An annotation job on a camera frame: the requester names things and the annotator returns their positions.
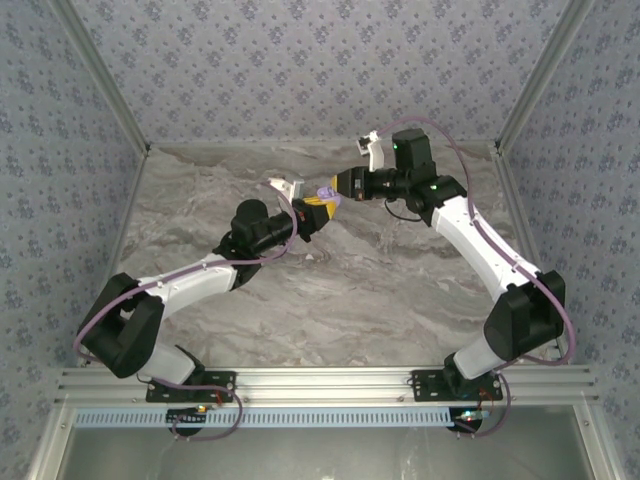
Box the black controller board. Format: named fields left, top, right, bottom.
left=166, top=405, right=209, bottom=432
left=451, top=405, right=489, bottom=435

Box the grey metal lower panel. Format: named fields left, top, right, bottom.
left=67, top=424, right=596, bottom=480

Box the aluminium lower strut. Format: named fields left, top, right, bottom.
left=24, top=403, right=76, bottom=480
left=571, top=403, right=621, bottom=480

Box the aluminium table side rail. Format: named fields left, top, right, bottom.
left=74, top=144, right=151, bottom=371
left=489, top=142, right=574, bottom=369

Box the aluminium frame post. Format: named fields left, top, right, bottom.
left=47, top=0, right=152, bottom=154
left=493, top=0, right=600, bottom=152

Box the aluminium mounting rail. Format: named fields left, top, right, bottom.
left=54, top=366, right=599, bottom=405

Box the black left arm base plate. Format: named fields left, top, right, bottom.
left=144, top=368, right=237, bottom=404

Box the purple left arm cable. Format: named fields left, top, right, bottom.
left=73, top=182, right=300, bottom=444

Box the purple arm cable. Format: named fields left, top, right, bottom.
left=73, top=182, right=300, bottom=444
left=377, top=115, right=576, bottom=440

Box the light blue slotted cable duct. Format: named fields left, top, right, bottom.
left=73, top=407, right=459, bottom=429

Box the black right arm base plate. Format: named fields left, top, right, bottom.
left=410, top=368, right=504, bottom=404

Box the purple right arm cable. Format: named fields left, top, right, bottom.
left=377, top=115, right=576, bottom=440

